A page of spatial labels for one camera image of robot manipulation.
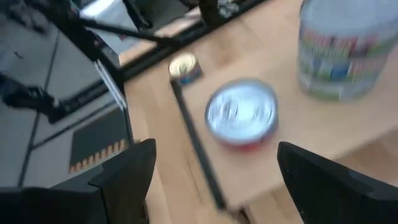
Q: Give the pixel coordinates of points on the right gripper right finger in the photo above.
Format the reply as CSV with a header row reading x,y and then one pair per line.
x,y
335,196

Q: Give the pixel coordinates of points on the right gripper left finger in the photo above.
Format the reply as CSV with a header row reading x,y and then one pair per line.
x,y
127,186

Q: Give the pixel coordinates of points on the red seafood can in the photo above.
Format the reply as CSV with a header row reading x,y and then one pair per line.
x,y
242,112

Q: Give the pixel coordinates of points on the pink salmon can pull-tab lid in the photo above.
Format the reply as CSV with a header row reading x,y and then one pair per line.
x,y
185,67

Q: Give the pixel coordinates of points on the black mat with hazard stripes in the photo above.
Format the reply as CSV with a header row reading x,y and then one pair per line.
x,y
96,140

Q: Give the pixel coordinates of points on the wooden shelf riser black frame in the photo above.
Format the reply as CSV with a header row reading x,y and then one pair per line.
x,y
295,124

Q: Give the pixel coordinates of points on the black aluminium table frame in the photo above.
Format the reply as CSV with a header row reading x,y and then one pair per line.
x,y
149,65

